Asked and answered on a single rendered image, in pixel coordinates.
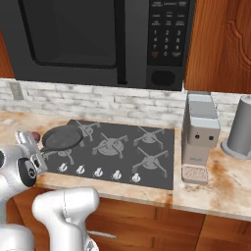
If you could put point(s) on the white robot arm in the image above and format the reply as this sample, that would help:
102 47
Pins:
65 209

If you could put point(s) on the pale grey coffee machine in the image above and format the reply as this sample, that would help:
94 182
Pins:
199 137

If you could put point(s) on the dark grey gas hob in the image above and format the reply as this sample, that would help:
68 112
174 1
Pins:
130 157

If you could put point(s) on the black microwave oven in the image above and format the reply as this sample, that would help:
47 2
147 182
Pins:
78 39

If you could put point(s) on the brown wooden cupboard door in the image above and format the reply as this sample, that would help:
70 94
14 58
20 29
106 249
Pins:
225 233

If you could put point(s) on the grey cylindrical appliance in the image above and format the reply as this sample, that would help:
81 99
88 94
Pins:
240 129

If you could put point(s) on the brown wooden wall cupboard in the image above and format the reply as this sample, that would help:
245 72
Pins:
5 60
219 45

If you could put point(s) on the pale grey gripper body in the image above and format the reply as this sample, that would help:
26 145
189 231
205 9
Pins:
28 141

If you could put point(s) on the dark red onion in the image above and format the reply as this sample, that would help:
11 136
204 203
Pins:
36 136

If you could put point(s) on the white hob knob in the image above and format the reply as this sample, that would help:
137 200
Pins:
98 172
116 175
62 167
136 178
80 169

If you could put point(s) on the grey wall socket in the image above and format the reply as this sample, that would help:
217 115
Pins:
16 90

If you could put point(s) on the brown wooden drawer front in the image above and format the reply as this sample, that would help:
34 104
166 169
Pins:
137 222

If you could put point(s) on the black frying pan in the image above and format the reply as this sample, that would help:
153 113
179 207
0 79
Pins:
62 137

